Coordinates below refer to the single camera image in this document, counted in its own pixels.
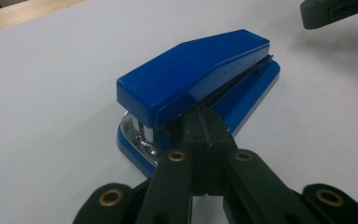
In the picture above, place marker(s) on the blue stapler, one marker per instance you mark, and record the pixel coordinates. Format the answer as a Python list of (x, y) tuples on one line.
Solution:
[(192, 71)]

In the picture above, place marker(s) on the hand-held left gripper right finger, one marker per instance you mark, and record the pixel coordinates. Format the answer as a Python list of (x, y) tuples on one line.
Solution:
[(219, 133)]

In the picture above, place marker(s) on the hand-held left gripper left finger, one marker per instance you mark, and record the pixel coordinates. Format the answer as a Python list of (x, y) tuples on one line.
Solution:
[(194, 130)]

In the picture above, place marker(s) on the light wooden table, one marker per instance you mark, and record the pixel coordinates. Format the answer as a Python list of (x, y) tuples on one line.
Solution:
[(18, 15)]

